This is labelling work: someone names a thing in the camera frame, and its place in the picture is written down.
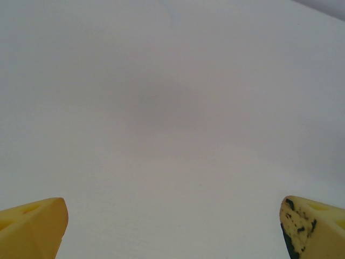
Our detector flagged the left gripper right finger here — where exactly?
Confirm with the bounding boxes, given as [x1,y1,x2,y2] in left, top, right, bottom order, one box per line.
[280,195,345,259]

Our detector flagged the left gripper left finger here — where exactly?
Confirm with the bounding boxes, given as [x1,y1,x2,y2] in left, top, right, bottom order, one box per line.
[0,197,69,259]

